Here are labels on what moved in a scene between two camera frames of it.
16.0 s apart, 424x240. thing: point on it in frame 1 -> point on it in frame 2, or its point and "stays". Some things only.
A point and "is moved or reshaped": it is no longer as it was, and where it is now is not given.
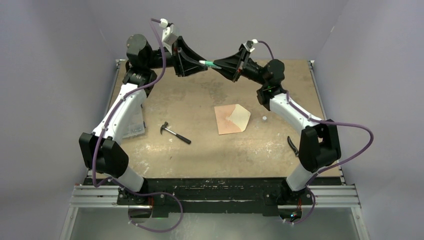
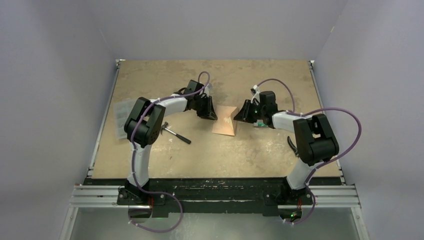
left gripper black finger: [182, 46] -> [211, 113]
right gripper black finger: [231, 62] -> [243, 115]
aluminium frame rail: [322, 196] stays
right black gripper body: [246, 67] -> [257, 112]
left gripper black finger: [191, 68] -> [206, 114]
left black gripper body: [178, 60] -> [201, 103]
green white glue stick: [209, 63] -> [260, 124]
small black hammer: [179, 136] stays
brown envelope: [231, 118] is moved or reshaped
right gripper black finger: [231, 74] -> [247, 114]
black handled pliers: [293, 146] stays
